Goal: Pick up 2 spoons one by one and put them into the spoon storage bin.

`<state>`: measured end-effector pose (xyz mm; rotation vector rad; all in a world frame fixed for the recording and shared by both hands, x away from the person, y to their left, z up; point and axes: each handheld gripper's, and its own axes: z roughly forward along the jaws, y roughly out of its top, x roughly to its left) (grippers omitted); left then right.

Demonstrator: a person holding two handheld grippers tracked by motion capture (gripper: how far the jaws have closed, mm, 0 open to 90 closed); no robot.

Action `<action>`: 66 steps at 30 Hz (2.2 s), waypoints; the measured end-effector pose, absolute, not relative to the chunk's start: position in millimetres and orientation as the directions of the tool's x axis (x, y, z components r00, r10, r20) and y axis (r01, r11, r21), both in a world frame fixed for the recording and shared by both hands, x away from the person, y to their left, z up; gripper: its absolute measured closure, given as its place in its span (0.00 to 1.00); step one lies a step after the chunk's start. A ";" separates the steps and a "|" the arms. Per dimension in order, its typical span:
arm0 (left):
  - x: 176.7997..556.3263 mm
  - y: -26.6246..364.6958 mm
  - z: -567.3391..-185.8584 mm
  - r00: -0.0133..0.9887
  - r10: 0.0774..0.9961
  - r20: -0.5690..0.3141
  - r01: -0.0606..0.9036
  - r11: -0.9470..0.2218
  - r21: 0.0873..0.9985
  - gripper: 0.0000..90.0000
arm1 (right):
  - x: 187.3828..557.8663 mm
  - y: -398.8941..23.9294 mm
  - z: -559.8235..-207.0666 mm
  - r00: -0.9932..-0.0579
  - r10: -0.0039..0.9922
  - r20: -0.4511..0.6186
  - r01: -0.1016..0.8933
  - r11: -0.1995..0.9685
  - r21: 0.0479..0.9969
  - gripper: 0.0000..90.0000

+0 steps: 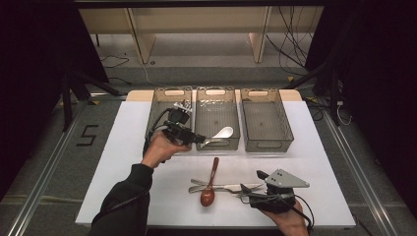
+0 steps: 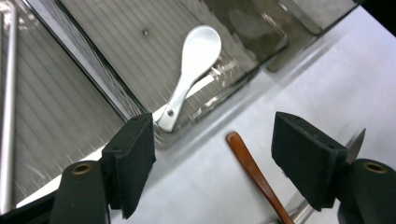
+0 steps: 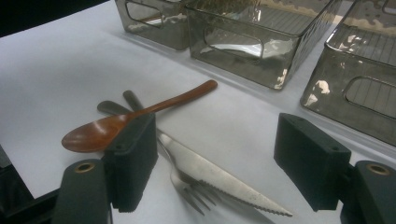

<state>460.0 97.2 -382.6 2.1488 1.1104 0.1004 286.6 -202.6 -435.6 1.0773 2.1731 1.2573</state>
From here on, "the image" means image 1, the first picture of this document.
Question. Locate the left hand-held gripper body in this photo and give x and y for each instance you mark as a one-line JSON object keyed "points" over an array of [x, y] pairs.
{"points": [[178, 128]]}

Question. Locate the aluminium floor rail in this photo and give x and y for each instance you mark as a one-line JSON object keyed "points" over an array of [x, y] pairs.
{"points": [[357, 170], [42, 183]]}

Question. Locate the black metal stand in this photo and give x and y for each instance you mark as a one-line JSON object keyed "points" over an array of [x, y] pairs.
{"points": [[70, 98], [332, 95]]}

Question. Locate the clear grey plastic bin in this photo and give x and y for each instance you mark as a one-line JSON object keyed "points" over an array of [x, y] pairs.
{"points": [[216, 114], [265, 123], [164, 111]]}

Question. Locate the beige wooden desk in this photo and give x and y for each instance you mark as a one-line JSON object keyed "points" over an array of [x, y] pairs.
{"points": [[196, 19]]}

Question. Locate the black metal beam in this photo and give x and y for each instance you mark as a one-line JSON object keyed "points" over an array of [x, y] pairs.
{"points": [[196, 3]]}

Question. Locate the person's left hand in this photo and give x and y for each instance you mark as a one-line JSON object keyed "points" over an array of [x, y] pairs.
{"points": [[160, 149]]}

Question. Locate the brown wooden spoon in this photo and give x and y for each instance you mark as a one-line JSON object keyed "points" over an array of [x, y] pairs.
{"points": [[207, 197]]}

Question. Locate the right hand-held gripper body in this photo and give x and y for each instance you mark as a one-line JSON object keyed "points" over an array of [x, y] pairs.
{"points": [[275, 200]]}

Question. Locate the person's right hand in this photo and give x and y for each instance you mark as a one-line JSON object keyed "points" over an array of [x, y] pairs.
{"points": [[291, 223]]}

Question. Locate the black curtain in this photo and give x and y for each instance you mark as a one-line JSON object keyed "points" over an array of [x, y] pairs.
{"points": [[32, 82], [380, 82]]}

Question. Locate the white ceramic spoon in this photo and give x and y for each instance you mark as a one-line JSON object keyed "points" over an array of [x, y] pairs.
{"points": [[224, 132]]}

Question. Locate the white table sheet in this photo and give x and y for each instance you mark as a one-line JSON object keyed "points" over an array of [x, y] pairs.
{"points": [[124, 131]]}

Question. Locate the light wooden table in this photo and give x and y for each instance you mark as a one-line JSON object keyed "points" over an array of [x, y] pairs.
{"points": [[141, 95]]}

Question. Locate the metal fork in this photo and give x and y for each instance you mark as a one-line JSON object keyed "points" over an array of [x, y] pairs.
{"points": [[197, 181]]}

